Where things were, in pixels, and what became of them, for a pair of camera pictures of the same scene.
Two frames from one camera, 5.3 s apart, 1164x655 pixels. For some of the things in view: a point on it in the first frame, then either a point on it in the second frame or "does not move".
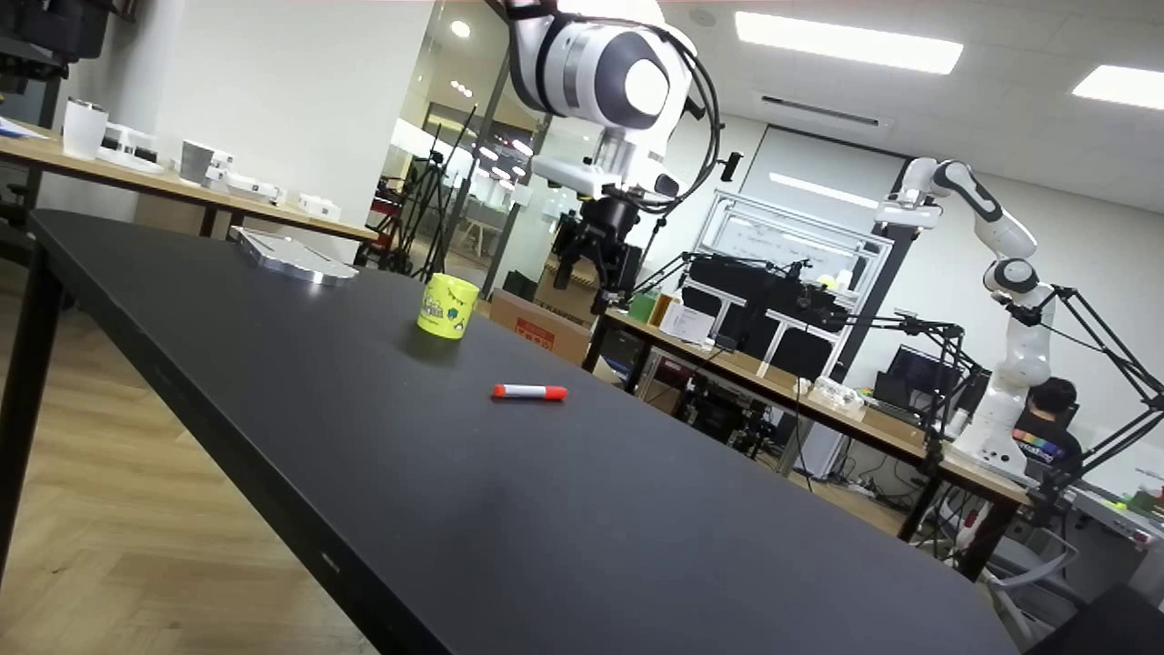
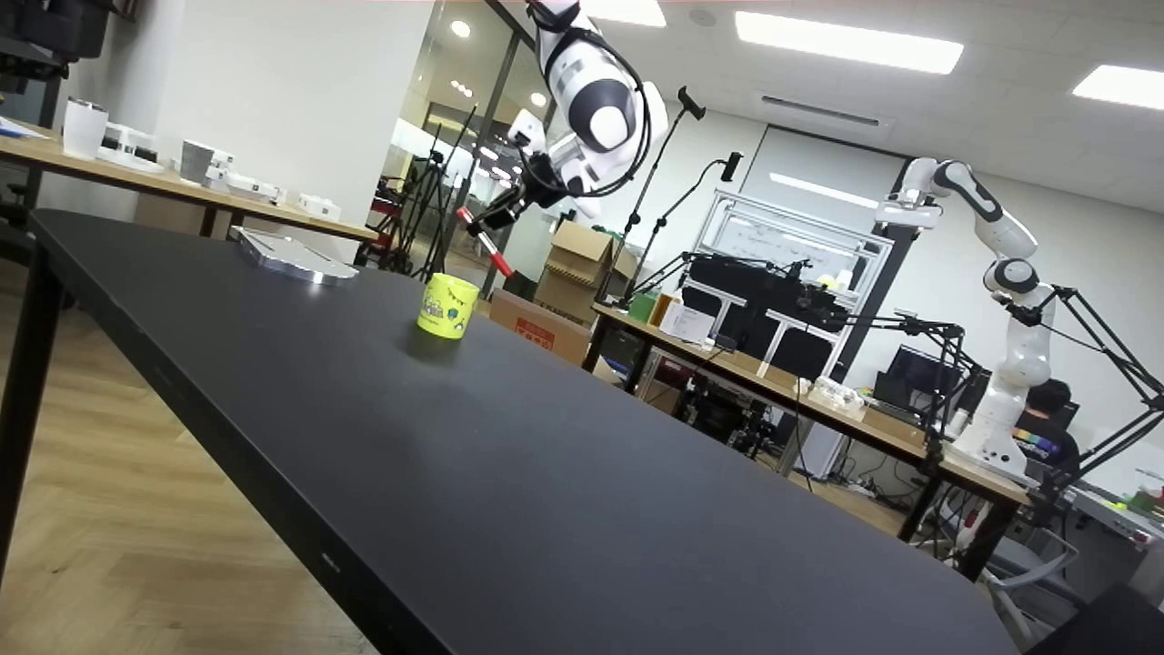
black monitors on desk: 784,320 does not move
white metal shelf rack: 795,282 does not move
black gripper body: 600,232 to 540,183
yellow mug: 450,307 does not move
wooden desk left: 212,197 does not move
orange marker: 530,396 to 492,252
